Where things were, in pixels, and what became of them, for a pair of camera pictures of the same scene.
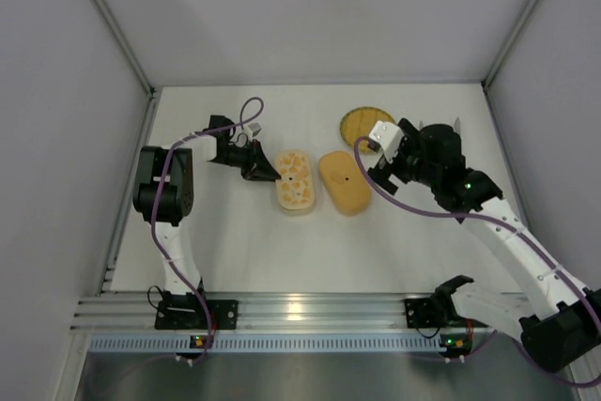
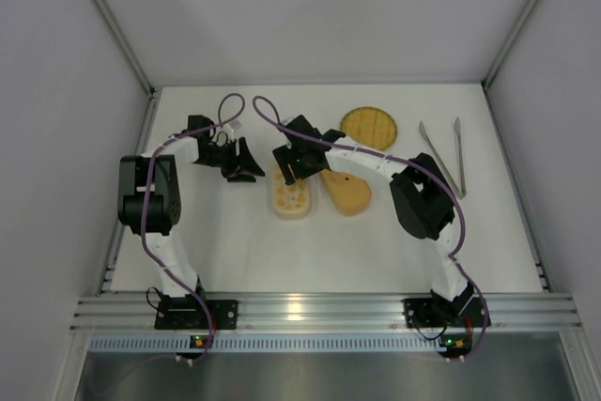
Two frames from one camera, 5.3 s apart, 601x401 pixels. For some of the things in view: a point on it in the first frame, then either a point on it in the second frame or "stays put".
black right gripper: [382, 176] -> [292, 160]
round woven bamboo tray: [360, 122] stays put
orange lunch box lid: [346, 183] stays put
